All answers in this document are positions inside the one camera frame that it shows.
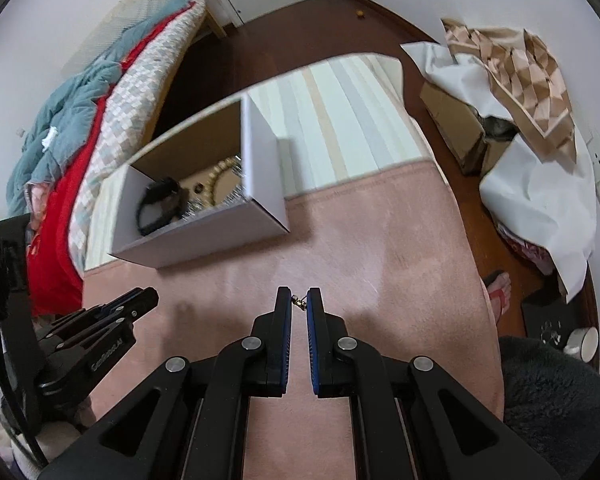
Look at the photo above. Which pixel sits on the black smartwatch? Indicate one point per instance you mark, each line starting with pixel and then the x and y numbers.
pixel 155 200

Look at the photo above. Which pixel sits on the checkered quilt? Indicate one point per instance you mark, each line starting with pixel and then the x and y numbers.
pixel 130 100

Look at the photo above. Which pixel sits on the white cardboard box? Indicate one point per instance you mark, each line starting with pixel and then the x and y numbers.
pixel 220 240

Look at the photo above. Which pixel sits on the pink and striped table mat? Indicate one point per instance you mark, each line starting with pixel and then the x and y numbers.
pixel 380 260

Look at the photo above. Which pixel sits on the white cup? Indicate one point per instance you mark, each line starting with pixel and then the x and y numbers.
pixel 582 344

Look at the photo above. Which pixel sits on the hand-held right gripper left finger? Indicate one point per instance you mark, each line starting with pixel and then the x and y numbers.
pixel 280 320

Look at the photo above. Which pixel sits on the small earring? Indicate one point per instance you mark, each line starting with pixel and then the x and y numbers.
pixel 298 301

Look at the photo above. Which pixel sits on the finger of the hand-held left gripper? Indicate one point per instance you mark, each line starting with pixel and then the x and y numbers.
pixel 125 317
pixel 140 296

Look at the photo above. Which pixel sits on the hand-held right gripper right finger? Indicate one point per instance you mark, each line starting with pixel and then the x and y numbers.
pixel 316 320

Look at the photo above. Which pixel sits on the wooden bed frame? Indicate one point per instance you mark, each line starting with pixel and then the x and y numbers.
pixel 216 24

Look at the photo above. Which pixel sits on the dark plastic bag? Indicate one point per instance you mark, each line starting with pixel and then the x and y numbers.
pixel 500 127

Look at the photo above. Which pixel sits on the foot in red sandal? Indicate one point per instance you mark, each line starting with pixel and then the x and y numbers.
pixel 501 302

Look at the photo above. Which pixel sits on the beige fuzzy cloth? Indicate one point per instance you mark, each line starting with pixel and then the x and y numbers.
pixel 60 440

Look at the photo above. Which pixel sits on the brown cardboard box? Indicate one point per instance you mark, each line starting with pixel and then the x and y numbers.
pixel 450 120

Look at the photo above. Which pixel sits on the bed with red blanket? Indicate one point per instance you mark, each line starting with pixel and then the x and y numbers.
pixel 60 220

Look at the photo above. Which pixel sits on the white tissue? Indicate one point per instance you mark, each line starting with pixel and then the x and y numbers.
pixel 50 137

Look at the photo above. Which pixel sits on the pink striped cloth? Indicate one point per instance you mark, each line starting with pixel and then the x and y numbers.
pixel 530 255

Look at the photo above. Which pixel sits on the person's foot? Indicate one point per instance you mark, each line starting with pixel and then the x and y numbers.
pixel 492 285

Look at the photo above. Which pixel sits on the light mesh pillow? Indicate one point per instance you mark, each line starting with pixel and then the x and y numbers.
pixel 130 10

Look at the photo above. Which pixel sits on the brown patterned cloth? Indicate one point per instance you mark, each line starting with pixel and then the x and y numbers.
pixel 520 75

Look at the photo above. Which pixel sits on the teal quilt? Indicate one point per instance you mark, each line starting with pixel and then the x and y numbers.
pixel 65 120

